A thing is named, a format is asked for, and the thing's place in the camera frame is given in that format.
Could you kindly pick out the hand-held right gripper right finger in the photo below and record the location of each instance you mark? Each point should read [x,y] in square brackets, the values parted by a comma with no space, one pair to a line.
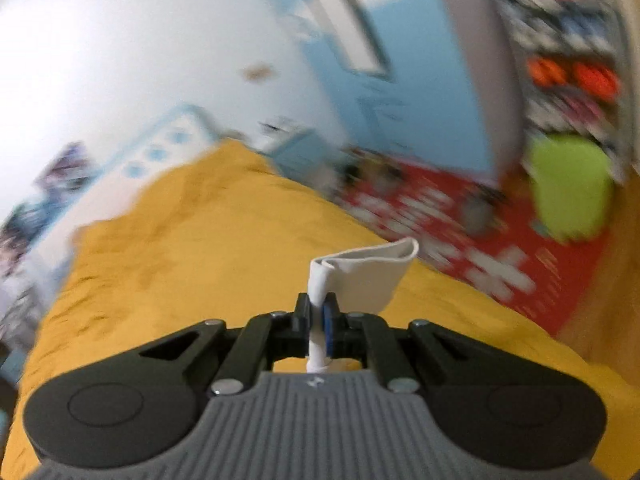
[328,326]

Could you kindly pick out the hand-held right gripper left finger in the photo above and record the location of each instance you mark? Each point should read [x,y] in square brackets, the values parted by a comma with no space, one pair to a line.
[302,317]

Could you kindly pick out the white printed t-shirt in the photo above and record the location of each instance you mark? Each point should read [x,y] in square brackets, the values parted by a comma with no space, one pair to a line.
[365,280]

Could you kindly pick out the yellow quilted blanket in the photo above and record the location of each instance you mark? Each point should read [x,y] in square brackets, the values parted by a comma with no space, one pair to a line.
[200,260]

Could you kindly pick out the red patterned floor mat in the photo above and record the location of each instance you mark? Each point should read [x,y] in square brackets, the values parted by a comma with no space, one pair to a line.
[490,250]

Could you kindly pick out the white blue-trimmed headboard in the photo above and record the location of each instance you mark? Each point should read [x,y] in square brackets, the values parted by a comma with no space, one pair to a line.
[150,152]

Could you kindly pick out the blue wardrobe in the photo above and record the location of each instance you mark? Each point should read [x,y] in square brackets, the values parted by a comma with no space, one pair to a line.
[430,85]

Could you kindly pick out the lime green bag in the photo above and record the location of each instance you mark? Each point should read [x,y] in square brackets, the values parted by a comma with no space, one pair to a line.
[572,187]

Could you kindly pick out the wardrobe mirror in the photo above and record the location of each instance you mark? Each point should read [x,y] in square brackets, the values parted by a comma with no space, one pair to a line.
[345,15]

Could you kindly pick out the toy storage shelf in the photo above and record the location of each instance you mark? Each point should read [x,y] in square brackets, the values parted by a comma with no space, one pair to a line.
[570,60]

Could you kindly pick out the wall switch plate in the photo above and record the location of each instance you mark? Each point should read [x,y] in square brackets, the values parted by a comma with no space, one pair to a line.
[257,72]

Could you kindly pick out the wall poster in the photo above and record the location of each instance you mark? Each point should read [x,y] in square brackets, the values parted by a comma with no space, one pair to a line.
[17,240]
[67,165]

